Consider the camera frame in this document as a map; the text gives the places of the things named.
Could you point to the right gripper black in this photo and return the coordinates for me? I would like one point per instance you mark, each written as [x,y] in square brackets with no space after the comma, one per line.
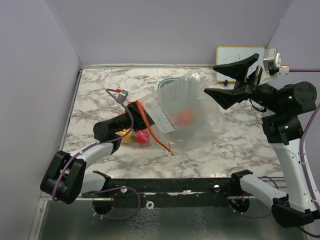
[226,97]

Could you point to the pink toy peach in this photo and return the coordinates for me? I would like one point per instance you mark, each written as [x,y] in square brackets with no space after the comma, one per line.
[175,120]

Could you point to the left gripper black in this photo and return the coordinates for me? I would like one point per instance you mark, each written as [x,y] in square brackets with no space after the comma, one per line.
[139,121]

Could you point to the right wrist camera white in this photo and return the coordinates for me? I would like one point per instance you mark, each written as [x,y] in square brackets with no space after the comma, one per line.
[272,64]

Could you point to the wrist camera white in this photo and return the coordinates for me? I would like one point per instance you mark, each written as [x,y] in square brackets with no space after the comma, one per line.
[272,64]
[122,96]

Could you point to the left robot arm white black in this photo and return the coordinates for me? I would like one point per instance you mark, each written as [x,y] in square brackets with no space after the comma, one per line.
[66,177]

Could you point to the orange toy tangerine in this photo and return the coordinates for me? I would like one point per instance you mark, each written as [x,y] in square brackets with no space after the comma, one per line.
[186,116]

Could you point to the black mounting rail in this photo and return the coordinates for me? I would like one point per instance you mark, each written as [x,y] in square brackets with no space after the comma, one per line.
[166,192]

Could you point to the blue white plastic basket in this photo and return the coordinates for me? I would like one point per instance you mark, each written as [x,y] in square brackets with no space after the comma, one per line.
[166,81]

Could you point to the red toy apple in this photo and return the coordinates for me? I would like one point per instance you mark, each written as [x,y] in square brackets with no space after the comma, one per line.
[142,137]

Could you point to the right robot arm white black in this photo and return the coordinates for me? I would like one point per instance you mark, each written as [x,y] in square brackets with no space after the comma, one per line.
[299,205]

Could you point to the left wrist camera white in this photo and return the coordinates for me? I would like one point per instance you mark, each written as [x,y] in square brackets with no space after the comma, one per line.
[122,96]

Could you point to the clear zip bag orange zipper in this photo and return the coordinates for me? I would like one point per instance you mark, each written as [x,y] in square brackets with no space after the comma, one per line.
[125,132]

